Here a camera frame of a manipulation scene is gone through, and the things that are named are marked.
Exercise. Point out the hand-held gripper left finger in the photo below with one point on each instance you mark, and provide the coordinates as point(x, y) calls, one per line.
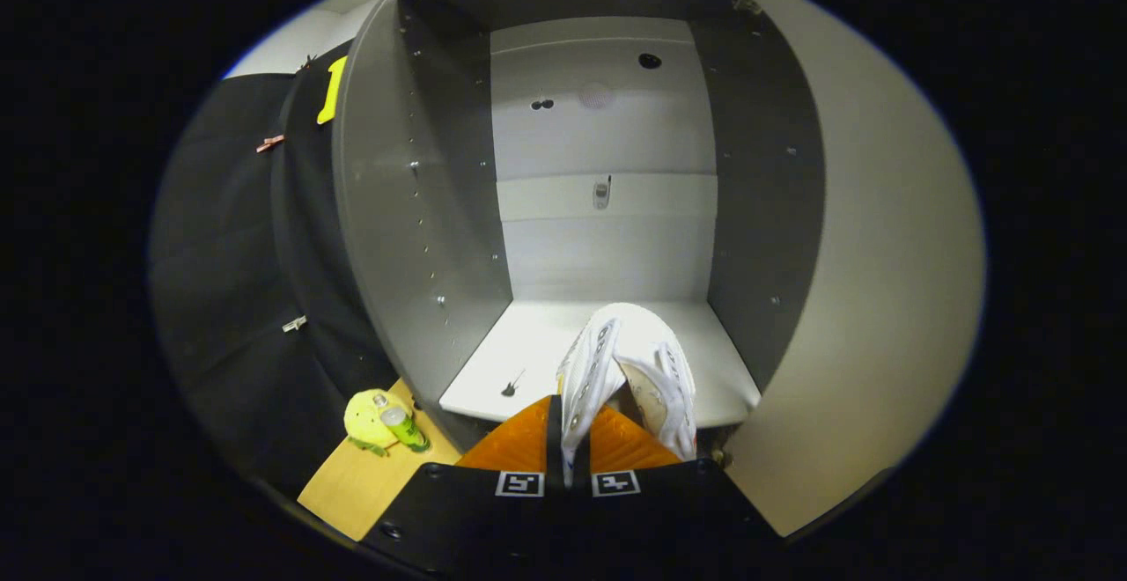
point(554, 440)

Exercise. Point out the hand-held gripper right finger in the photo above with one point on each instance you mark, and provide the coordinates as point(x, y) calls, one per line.
point(669, 511)

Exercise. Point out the grey shoe cabinet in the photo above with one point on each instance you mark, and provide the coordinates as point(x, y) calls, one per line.
point(414, 211)

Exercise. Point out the beige shoe cabinet door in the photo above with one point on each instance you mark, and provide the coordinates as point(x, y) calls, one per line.
point(880, 299)

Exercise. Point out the green plastic bottle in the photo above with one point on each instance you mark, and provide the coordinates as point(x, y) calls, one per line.
point(405, 430)

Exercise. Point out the yellow plush toy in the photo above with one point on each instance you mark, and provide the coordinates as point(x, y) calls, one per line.
point(361, 422)

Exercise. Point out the silver cloth clip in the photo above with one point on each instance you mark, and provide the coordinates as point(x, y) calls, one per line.
point(294, 324)

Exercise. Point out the black backdrop cloth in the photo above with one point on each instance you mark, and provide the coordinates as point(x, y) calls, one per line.
point(220, 255)

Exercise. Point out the red cloth clip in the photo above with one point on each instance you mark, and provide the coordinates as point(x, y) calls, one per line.
point(270, 143)

